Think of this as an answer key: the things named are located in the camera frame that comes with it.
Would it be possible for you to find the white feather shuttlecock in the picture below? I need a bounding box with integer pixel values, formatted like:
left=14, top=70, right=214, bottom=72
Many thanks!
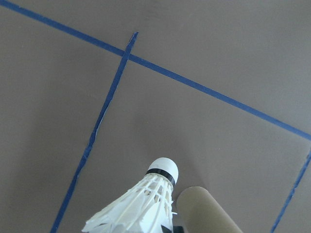
left=81, top=157, right=180, bottom=233

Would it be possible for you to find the brown cardboard tube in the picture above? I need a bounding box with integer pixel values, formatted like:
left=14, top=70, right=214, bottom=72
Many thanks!
left=176, top=186, right=244, bottom=233

